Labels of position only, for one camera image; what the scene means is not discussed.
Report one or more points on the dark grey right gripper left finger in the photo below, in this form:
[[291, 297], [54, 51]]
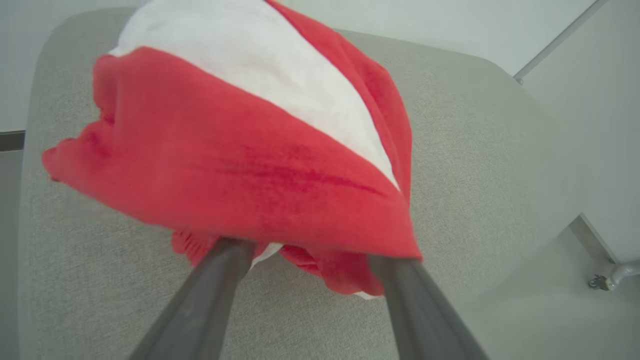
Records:
[[200, 310]]

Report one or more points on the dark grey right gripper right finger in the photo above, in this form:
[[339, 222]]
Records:
[[425, 320]]

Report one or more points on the red garment with white band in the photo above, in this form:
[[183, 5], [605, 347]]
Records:
[[225, 165]]

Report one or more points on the grey fabric sofa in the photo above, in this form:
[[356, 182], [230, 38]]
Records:
[[475, 175]]

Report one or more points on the small grey caster wheel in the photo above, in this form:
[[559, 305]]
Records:
[[598, 283]]

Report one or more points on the white metal support foot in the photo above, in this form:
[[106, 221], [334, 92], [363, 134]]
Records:
[[625, 272]]

